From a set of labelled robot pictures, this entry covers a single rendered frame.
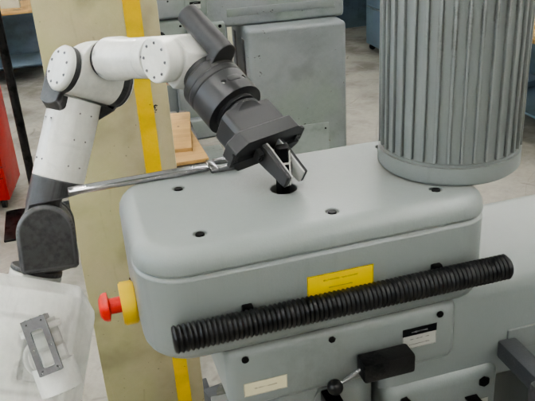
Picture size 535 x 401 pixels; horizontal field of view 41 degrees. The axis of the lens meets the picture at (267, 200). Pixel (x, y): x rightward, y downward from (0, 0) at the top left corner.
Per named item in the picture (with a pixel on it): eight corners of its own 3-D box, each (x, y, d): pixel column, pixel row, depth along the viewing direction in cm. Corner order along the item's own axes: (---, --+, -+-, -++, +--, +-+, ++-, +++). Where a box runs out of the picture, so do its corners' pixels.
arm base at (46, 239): (73, 271, 137) (11, 258, 134) (89, 206, 137) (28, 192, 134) (73, 287, 123) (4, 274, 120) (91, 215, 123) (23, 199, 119)
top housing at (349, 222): (152, 376, 89) (134, 264, 82) (127, 273, 111) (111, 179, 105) (489, 297, 100) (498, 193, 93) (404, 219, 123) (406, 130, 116)
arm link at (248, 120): (290, 160, 105) (244, 107, 110) (312, 112, 98) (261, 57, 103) (223, 186, 98) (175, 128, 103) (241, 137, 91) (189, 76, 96)
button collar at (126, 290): (126, 334, 97) (120, 297, 94) (121, 310, 102) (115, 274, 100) (141, 331, 97) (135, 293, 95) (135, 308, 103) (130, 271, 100)
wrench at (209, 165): (69, 199, 99) (68, 193, 99) (67, 188, 102) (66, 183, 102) (238, 169, 105) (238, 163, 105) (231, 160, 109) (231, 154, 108)
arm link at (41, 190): (83, 181, 134) (67, 252, 135) (33, 170, 132) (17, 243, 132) (84, 185, 123) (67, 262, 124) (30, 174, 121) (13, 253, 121)
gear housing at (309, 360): (232, 416, 96) (225, 355, 92) (195, 317, 117) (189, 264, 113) (456, 360, 104) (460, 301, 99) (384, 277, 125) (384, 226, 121)
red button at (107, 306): (102, 328, 97) (97, 304, 95) (99, 313, 100) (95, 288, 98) (126, 323, 97) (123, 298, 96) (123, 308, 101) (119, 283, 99)
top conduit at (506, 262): (177, 360, 84) (173, 336, 83) (171, 340, 88) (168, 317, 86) (513, 283, 95) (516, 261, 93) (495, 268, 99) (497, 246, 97)
